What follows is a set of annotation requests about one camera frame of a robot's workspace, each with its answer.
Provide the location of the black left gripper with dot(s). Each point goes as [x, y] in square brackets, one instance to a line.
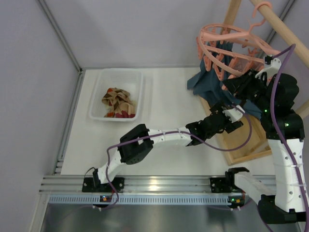
[222, 110]

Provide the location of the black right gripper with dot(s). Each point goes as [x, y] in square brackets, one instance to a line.
[243, 82]

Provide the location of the argyle patterned sock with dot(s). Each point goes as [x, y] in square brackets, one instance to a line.
[115, 95]

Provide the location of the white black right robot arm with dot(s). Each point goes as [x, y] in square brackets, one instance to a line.
[284, 129]

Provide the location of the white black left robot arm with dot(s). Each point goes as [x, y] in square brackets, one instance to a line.
[140, 141]

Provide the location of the pink round clip hanger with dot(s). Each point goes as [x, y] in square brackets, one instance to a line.
[246, 45]

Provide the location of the pink ruffled cloth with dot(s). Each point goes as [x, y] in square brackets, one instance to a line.
[243, 65]

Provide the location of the teal blue cloth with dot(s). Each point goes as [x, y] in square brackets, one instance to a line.
[207, 85]

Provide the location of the white perforated plastic basket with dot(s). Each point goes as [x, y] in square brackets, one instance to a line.
[136, 82]

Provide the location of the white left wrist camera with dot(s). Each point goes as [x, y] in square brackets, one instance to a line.
[234, 114]

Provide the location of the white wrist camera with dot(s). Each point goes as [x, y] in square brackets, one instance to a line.
[271, 67]
[234, 114]

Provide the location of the wooden drying rack frame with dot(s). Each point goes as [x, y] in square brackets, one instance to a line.
[249, 142]

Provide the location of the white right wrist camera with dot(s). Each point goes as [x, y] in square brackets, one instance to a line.
[271, 67]

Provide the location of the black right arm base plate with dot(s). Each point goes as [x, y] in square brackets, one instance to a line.
[219, 185]

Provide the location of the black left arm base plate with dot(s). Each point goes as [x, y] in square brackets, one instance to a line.
[89, 186]

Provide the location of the aluminium mounting rail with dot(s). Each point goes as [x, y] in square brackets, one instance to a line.
[132, 184]

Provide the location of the grey slotted cable duct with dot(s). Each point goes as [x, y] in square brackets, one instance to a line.
[148, 199]

